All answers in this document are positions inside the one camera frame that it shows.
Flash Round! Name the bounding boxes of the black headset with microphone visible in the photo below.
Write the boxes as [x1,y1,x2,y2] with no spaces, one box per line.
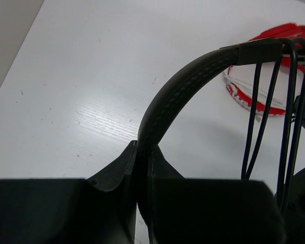
[137,37,305,243]

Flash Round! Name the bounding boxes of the red folded headphones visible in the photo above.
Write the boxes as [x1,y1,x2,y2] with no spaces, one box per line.
[223,23,305,116]

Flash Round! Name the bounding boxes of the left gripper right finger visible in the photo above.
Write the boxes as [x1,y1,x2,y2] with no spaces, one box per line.
[148,149,286,243]

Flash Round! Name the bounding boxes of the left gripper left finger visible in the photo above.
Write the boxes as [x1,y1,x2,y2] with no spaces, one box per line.
[0,141,137,243]

